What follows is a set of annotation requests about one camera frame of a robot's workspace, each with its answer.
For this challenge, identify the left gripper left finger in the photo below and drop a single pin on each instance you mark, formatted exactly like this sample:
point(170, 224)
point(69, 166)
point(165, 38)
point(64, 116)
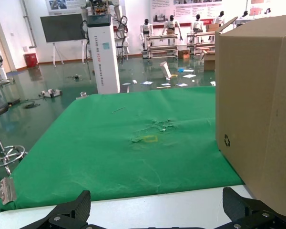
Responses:
point(69, 214)

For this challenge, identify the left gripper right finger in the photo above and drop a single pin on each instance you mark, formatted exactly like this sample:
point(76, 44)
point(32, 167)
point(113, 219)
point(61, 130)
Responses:
point(250, 214)

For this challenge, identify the large brown cardboard box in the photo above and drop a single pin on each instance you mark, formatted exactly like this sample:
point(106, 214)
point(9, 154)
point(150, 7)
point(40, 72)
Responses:
point(252, 95)

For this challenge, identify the open brown cardboard box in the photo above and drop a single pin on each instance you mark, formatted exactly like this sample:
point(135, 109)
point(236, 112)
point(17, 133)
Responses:
point(209, 64)

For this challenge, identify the small brown cardboard box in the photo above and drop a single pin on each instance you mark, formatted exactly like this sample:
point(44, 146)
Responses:
point(183, 55)

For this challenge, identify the green table cloth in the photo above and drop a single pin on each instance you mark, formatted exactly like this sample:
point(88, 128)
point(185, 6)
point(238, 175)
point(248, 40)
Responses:
point(109, 155)

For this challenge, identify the small grey white device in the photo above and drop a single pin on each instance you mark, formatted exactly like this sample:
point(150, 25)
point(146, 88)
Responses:
point(51, 93)

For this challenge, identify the white paper sheet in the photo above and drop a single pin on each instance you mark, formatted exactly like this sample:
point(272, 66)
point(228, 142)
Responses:
point(189, 75)
point(126, 83)

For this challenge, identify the wooden stick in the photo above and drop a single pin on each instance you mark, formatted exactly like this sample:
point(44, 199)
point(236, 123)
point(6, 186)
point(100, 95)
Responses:
point(163, 87)

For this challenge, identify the red bin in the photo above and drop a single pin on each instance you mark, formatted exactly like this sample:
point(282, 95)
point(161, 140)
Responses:
point(30, 60)

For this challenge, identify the blue paper piece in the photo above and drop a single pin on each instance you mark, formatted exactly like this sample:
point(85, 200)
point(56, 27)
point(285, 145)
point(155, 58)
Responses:
point(181, 70)

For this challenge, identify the tall white carton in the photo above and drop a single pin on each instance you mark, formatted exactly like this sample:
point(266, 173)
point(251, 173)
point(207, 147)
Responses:
point(166, 70)

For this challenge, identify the metal workbench rack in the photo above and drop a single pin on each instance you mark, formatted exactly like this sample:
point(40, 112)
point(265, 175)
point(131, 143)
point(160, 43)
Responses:
point(162, 48)
point(200, 38)

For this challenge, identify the dark display on white stand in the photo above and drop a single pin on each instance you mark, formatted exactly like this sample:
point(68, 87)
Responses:
point(62, 27)

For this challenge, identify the beige door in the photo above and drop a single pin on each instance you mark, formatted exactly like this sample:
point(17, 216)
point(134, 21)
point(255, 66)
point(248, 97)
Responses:
point(2, 28)

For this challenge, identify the white black humanoid robot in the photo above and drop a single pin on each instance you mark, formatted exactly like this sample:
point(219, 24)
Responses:
point(219, 18)
point(146, 29)
point(197, 23)
point(171, 25)

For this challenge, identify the exposed robot torso with arms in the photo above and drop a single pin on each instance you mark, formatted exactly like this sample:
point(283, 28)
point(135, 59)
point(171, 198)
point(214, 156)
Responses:
point(100, 7)

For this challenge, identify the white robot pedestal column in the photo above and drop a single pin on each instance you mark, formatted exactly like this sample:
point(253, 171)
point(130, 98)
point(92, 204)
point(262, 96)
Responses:
point(105, 59)

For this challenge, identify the wide wall poster board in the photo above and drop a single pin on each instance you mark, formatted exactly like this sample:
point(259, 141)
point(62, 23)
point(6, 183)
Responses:
point(186, 9)

